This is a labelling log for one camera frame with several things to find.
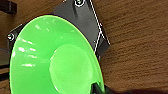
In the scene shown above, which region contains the round ringed base button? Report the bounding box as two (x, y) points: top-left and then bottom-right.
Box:
(74, 0), (86, 8)

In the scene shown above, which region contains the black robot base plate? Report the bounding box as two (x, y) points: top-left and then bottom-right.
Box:
(7, 0), (112, 59)

